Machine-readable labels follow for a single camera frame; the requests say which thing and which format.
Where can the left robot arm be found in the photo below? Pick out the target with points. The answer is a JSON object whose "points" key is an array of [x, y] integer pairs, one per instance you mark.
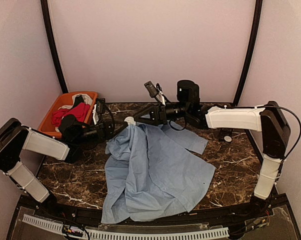
{"points": [[17, 139]]}

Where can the red cloth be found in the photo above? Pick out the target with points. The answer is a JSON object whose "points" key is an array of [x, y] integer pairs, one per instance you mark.
{"points": [[80, 112]]}

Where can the black brooch holder stand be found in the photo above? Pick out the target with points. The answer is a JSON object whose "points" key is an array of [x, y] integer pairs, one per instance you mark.
{"points": [[225, 132]]}

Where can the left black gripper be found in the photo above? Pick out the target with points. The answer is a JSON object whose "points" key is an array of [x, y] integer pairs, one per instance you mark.
{"points": [[105, 129]]}

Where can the white perforated cable tray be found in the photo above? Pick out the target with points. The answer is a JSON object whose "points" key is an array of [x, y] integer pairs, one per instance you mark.
{"points": [[117, 232]]}

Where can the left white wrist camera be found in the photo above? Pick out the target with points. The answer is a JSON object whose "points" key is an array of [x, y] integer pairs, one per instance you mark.
{"points": [[98, 110]]}

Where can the orange plastic basket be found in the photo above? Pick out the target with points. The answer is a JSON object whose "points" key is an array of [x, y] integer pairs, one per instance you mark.
{"points": [[65, 101]]}

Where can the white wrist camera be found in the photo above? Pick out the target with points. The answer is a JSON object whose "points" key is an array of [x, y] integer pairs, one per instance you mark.
{"points": [[155, 93], [98, 110]]}

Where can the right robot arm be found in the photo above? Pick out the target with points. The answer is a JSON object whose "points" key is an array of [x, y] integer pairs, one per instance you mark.
{"points": [[266, 120]]}

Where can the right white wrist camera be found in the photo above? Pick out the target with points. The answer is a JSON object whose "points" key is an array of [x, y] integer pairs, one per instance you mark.
{"points": [[155, 93]]}

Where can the light blue shirt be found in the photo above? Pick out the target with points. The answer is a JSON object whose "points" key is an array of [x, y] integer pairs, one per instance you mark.
{"points": [[154, 172]]}

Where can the black right frame pole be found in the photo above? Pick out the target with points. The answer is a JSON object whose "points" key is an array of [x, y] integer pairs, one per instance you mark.
{"points": [[249, 52]]}

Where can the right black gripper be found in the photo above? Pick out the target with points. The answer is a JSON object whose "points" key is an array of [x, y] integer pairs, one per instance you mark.
{"points": [[157, 113]]}

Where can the black frame pole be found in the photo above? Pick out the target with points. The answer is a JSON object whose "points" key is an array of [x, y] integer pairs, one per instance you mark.
{"points": [[249, 52], [52, 45]]}

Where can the black left frame pole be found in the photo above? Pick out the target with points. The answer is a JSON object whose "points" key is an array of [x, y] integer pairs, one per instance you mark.
{"points": [[52, 45]]}

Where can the white cloth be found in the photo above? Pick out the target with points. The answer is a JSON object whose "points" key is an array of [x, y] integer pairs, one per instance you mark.
{"points": [[81, 98]]}

